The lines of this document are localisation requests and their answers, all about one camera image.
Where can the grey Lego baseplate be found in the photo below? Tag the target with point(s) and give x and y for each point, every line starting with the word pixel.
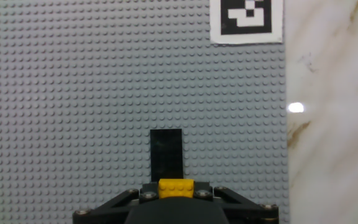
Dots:
pixel 104 93

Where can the black white ArUco marker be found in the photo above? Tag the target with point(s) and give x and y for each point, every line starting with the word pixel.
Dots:
pixel 246 18

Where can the yellow Lego brick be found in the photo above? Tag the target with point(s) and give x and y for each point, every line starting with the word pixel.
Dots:
pixel 176 188

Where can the black Lego brick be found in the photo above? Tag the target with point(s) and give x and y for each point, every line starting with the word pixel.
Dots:
pixel 166 155

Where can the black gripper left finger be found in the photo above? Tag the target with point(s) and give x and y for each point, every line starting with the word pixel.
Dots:
pixel 113 205

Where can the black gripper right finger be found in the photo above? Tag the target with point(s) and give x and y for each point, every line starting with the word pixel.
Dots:
pixel 244 205

